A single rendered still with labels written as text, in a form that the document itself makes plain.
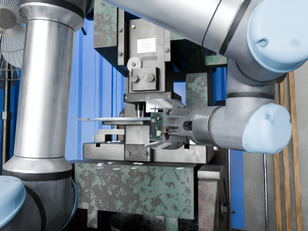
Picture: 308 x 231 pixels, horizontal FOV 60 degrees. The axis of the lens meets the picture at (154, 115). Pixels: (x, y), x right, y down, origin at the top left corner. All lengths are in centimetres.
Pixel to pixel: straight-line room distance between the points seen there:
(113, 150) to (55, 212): 50
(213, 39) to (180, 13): 5
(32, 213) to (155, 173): 45
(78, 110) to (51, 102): 202
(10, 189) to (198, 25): 31
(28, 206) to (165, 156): 54
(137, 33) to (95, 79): 146
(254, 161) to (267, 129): 177
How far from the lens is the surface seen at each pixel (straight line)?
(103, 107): 241
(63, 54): 51
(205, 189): 73
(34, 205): 45
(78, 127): 250
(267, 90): 44
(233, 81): 44
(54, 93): 49
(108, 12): 108
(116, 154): 95
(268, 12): 30
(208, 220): 75
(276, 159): 199
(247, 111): 42
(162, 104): 64
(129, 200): 86
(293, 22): 30
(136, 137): 89
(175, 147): 61
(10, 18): 155
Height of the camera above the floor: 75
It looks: 3 degrees up
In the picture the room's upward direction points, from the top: straight up
